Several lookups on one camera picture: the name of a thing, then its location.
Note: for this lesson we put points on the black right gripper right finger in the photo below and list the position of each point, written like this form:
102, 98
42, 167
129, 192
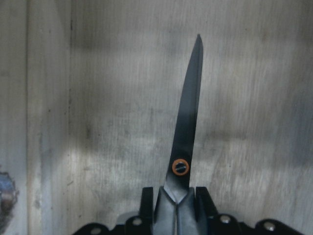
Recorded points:
205, 202

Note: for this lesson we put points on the orange grey scissors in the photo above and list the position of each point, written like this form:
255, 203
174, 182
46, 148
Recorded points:
174, 211

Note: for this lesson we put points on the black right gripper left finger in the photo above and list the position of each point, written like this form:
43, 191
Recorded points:
146, 203

